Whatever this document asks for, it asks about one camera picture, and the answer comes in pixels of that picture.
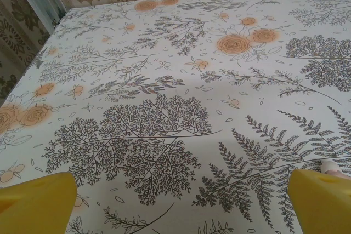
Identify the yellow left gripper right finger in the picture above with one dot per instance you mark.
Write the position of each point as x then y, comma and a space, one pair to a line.
321, 206

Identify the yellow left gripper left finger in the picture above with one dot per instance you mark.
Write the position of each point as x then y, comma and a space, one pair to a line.
33, 206

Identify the floral print tablecloth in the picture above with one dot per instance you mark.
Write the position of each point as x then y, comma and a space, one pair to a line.
175, 80

